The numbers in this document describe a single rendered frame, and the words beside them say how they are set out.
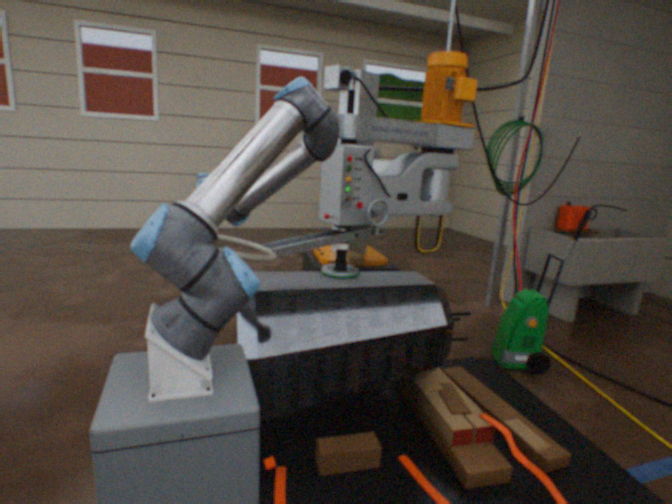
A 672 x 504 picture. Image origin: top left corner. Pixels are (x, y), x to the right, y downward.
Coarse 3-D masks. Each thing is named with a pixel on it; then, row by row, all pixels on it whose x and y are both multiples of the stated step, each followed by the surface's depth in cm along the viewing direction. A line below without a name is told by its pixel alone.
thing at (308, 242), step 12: (360, 228) 248; (372, 228) 239; (288, 240) 225; (300, 240) 229; (312, 240) 221; (324, 240) 224; (336, 240) 228; (348, 240) 232; (276, 252) 211; (288, 252) 215; (300, 252) 218
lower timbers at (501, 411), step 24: (456, 384) 276; (480, 384) 274; (480, 408) 253; (504, 408) 248; (432, 432) 228; (456, 456) 203; (480, 456) 204; (528, 456) 217; (552, 456) 209; (480, 480) 195; (504, 480) 199
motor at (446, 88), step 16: (432, 64) 241; (448, 64) 237; (464, 64) 239; (432, 80) 242; (448, 80) 235; (464, 80) 235; (432, 96) 245; (448, 96) 242; (464, 96) 237; (432, 112) 245; (448, 112) 244
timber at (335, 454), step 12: (372, 432) 213; (324, 444) 202; (336, 444) 202; (348, 444) 203; (360, 444) 203; (372, 444) 204; (324, 456) 196; (336, 456) 197; (348, 456) 199; (360, 456) 201; (372, 456) 203; (324, 468) 197; (336, 468) 199; (348, 468) 201; (360, 468) 203
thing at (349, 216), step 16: (336, 160) 218; (368, 160) 221; (336, 176) 219; (368, 176) 223; (320, 192) 234; (336, 192) 220; (368, 192) 226; (320, 208) 236; (336, 208) 221; (352, 208) 223; (336, 224) 222; (352, 224) 226
